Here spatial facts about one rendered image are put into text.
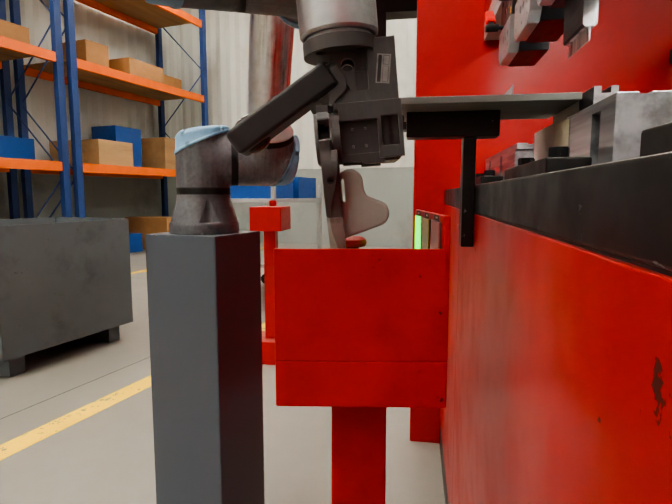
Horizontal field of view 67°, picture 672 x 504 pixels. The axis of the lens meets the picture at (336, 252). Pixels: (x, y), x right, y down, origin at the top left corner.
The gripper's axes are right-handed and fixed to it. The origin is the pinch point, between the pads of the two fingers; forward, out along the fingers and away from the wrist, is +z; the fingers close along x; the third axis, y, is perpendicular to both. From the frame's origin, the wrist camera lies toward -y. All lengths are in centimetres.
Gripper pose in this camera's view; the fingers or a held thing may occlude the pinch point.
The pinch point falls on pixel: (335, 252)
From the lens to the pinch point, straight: 50.5
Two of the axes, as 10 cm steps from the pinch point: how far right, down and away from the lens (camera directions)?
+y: 10.0, -0.8, -0.3
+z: 0.9, 9.9, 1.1
